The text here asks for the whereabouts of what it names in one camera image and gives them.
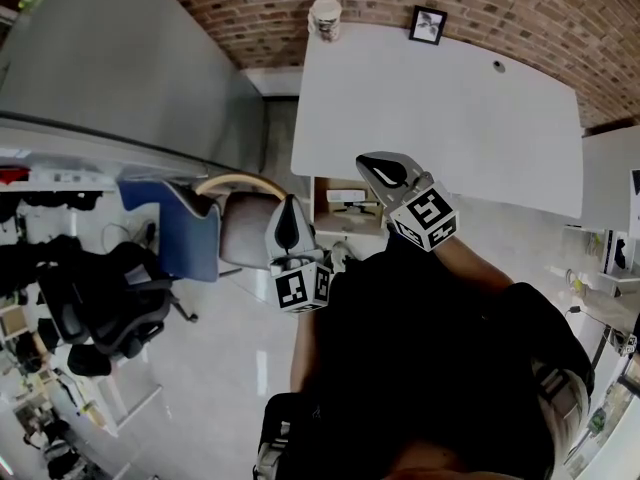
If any person's right forearm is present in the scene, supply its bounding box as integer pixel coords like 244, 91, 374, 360
431, 231, 517, 290

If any black office chair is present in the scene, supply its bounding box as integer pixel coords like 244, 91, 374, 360
33, 239, 200, 378

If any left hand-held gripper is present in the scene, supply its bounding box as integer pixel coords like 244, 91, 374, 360
264, 194, 335, 315

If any white desk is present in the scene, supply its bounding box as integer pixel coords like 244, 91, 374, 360
289, 19, 586, 220

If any black picture frame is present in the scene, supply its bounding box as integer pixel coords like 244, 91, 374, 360
407, 4, 449, 47

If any printed paper cup with lid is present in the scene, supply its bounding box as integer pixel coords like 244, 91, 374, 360
306, 0, 344, 45

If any person's black clothed body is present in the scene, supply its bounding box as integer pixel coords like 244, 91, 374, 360
253, 226, 597, 480

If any blue chair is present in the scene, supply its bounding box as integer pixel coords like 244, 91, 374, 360
116, 178, 224, 284

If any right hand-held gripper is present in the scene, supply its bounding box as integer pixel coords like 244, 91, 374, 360
355, 150, 459, 254

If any person's left forearm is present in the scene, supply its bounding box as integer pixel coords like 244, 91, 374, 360
289, 311, 322, 395

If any white marker pen black cap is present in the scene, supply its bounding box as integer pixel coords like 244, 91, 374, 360
333, 202, 383, 217

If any chair with wooden armrest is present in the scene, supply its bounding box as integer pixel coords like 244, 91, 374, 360
193, 172, 290, 273

